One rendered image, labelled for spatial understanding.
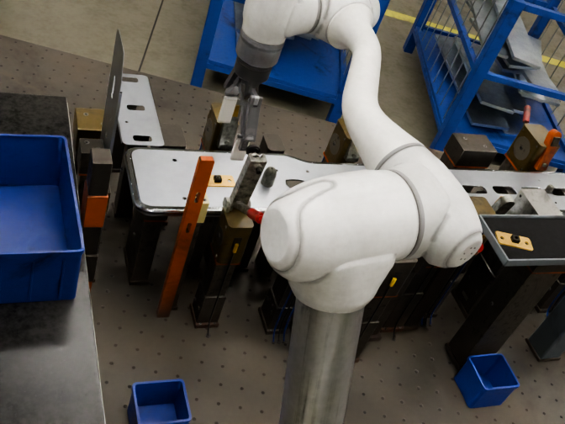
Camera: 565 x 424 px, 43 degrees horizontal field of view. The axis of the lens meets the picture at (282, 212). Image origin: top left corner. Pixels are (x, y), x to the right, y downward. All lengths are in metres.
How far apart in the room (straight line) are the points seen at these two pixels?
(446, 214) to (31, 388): 0.70
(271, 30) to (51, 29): 2.70
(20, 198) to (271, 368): 0.70
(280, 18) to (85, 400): 0.76
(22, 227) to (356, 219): 0.74
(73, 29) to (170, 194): 2.53
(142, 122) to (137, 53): 2.17
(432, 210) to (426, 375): 0.96
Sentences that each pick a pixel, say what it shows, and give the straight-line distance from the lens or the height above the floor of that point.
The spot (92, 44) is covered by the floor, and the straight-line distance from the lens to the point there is 3.96.
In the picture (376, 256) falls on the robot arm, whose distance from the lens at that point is 0.96.
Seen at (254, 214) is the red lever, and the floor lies 1.14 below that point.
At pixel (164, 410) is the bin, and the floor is 0.70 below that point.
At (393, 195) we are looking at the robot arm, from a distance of 0.97.
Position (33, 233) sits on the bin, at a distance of 1.44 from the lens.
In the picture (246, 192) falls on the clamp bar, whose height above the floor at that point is 1.12.
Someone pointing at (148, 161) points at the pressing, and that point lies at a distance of 1.69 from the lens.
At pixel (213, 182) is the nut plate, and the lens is 1.67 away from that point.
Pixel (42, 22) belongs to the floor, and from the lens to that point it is 4.08.
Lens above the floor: 2.08
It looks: 40 degrees down
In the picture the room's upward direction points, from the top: 22 degrees clockwise
